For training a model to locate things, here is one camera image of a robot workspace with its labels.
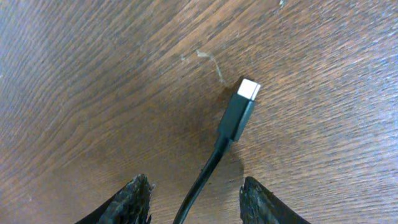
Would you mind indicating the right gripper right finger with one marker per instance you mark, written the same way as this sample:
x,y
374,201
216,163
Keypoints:
x,y
258,205

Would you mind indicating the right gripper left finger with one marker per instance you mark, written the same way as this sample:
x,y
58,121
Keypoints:
x,y
130,205

